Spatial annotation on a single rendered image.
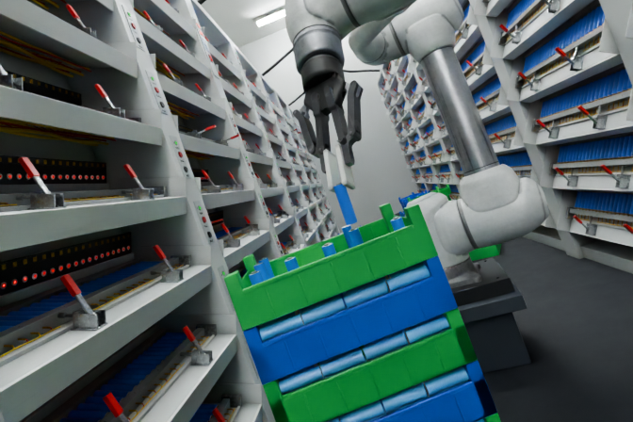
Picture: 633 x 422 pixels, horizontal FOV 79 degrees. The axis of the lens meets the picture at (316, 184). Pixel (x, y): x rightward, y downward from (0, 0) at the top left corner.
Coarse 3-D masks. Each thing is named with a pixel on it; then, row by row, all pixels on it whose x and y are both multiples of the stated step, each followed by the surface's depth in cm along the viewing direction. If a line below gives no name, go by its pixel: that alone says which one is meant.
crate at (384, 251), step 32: (384, 224) 76; (416, 224) 56; (288, 256) 74; (320, 256) 75; (352, 256) 55; (384, 256) 56; (416, 256) 56; (256, 288) 55; (288, 288) 55; (320, 288) 55; (256, 320) 54
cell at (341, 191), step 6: (336, 186) 59; (342, 186) 59; (336, 192) 59; (342, 192) 59; (342, 198) 59; (348, 198) 59; (342, 204) 59; (348, 204) 59; (342, 210) 59; (348, 210) 59; (348, 216) 59; (354, 216) 59; (348, 222) 59; (354, 222) 59
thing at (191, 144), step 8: (176, 120) 110; (176, 128) 110; (184, 136) 114; (184, 144) 114; (192, 144) 120; (200, 144) 126; (208, 144) 133; (216, 144) 141; (232, 144) 170; (192, 152) 147; (200, 152) 126; (208, 152) 133; (216, 152) 140; (224, 152) 150; (232, 152) 159
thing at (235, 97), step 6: (216, 66) 181; (222, 84) 187; (228, 84) 195; (234, 84) 225; (228, 90) 195; (234, 90) 205; (228, 96) 220; (234, 96) 205; (240, 96) 216; (246, 96) 241; (228, 102) 235; (234, 102) 235; (240, 102) 236; (246, 102) 228
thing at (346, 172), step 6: (336, 150) 61; (342, 156) 60; (342, 162) 60; (342, 168) 59; (348, 168) 61; (342, 174) 59; (348, 174) 60; (342, 180) 59; (348, 180) 59; (348, 186) 59; (354, 186) 60
